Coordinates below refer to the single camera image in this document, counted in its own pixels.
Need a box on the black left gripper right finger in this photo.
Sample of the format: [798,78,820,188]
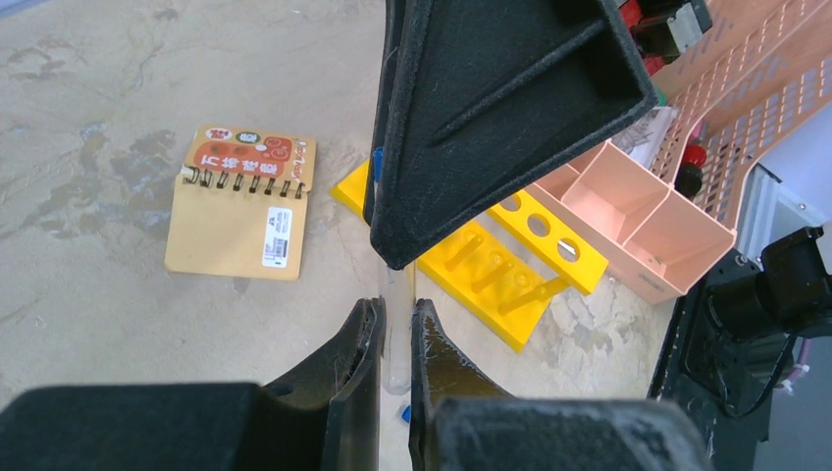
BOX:
[409,299,712,470]

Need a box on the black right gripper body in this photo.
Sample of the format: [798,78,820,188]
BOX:
[617,0,713,76]

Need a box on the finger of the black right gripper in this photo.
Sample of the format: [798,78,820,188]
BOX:
[363,1,657,270]

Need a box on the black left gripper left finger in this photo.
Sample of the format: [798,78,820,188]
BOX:
[1,299,386,470]

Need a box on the blue capped test tube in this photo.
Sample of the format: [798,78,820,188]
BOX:
[400,405,411,423]
[371,145,417,396]

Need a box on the yellow test tube rack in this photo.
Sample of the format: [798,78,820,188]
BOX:
[330,159,610,354]

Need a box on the orange plastic file organizer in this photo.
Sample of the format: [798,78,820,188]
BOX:
[529,0,831,304]

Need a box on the tan spiral notebook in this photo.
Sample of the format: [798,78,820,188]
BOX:
[164,126,317,281]

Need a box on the aluminium rail frame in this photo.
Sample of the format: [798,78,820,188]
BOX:
[735,164,831,267]

